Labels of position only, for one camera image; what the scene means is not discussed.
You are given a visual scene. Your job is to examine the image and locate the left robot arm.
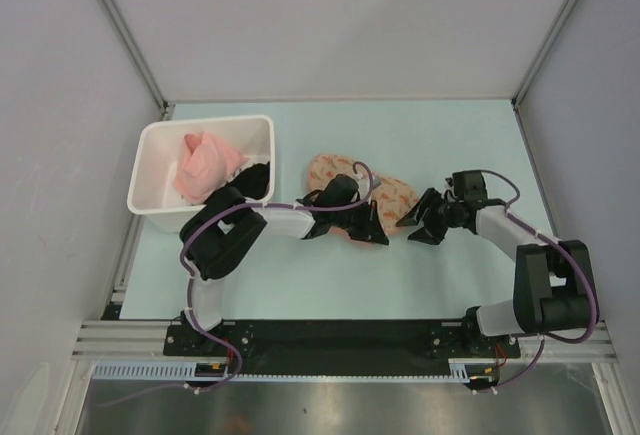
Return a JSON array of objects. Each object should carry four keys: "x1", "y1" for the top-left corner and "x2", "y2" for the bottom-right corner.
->
[{"x1": 179, "y1": 173, "x2": 389, "y2": 355}]

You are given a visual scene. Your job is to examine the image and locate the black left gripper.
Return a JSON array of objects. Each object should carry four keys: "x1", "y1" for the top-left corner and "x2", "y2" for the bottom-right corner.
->
[{"x1": 331, "y1": 200, "x2": 388, "y2": 246}]

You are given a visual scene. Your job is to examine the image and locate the white plastic bin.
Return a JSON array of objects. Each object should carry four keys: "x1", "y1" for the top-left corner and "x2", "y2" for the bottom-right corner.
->
[{"x1": 127, "y1": 115, "x2": 275, "y2": 233}]

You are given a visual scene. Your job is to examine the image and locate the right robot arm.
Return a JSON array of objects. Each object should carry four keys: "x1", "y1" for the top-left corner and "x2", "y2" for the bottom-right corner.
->
[{"x1": 397, "y1": 169, "x2": 599, "y2": 356}]

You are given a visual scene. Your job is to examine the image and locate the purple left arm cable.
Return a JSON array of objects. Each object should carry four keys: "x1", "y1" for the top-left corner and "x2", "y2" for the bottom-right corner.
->
[{"x1": 94, "y1": 161, "x2": 376, "y2": 406}]

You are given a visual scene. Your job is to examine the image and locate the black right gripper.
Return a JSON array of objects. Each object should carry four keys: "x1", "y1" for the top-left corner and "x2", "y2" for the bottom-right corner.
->
[{"x1": 397, "y1": 187, "x2": 464, "y2": 245}]

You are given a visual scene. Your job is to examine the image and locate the aluminium frame rail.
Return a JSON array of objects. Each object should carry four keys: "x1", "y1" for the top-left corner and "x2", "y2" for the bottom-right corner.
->
[{"x1": 71, "y1": 320, "x2": 618, "y2": 363}]

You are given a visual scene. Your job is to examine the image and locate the white slotted cable duct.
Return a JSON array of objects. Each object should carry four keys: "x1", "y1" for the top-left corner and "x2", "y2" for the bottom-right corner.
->
[{"x1": 93, "y1": 361, "x2": 496, "y2": 383}]

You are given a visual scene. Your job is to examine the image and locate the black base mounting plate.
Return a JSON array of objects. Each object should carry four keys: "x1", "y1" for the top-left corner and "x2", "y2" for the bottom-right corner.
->
[{"x1": 163, "y1": 319, "x2": 521, "y2": 377}]

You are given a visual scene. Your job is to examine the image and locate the black cloth garment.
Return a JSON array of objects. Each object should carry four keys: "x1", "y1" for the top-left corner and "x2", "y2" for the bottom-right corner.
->
[{"x1": 204, "y1": 162, "x2": 271, "y2": 205}]

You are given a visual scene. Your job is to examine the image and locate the pink cloth garment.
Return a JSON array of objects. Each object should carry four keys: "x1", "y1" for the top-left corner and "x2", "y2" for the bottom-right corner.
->
[{"x1": 173, "y1": 132, "x2": 248, "y2": 204}]

